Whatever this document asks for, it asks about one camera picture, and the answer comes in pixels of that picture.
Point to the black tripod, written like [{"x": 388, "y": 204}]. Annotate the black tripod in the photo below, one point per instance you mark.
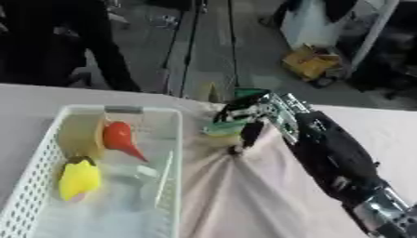
[{"x": 187, "y": 46}]

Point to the beige tape roll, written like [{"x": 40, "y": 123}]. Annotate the beige tape roll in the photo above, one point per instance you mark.
[{"x": 79, "y": 136}]

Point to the person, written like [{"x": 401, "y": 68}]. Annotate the person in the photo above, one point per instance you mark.
[{"x": 54, "y": 40}]

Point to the thin white stick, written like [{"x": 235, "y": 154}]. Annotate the thin white stick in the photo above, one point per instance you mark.
[{"x": 164, "y": 179}]

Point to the red toy chili pepper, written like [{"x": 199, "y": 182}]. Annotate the red toy chili pepper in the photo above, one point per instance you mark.
[{"x": 118, "y": 136}]

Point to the green white small object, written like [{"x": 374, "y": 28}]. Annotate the green white small object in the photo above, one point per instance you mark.
[{"x": 225, "y": 128}]

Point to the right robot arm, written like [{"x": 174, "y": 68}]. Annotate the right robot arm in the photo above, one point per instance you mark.
[{"x": 334, "y": 155}]

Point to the yellow toy pepper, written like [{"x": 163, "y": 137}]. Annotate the yellow toy pepper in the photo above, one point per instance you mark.
[{"x": 79, "y": 179}]

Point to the yellow cardboard box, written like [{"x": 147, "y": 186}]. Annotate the yellow cardboard box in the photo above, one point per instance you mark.
[{"x": 310, "y": 63}]

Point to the clear plastic piece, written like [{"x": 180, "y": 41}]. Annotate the clear plastic piece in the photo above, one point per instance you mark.
[{"x": 130, "y": 172}]

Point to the white board panel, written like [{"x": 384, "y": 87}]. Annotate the white board panel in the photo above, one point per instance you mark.
[{"x": 320, "y": 21}]

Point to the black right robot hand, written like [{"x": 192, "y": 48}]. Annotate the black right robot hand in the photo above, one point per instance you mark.
[{"x": 245, "y": 107}]

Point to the white perforated plastic basket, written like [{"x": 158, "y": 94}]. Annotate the white perforated plastic basket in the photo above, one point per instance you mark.
[{"x": 27, "y": 189}]

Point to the black chair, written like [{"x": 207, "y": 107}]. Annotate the black chair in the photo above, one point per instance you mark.
[{"x": 388, "y": 55}]

